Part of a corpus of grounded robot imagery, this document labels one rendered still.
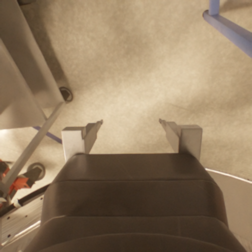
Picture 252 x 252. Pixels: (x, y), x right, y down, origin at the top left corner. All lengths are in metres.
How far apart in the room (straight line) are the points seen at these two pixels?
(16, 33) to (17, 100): 0.29
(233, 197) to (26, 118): 0.88
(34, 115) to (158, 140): 0.77
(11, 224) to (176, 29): 0.99
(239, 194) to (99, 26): 0.86
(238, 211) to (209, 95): 0.65
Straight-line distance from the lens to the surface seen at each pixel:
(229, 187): 0.65
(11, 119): 1.03
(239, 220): 0.60
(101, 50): 0.98
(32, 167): 1.72
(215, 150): 1.38
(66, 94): 1.09
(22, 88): 0.87
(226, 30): 0.64
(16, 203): 0.79
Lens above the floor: 0.91
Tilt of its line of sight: 50 degrees down
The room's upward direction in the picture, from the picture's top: 169 degrees counter-clockwise
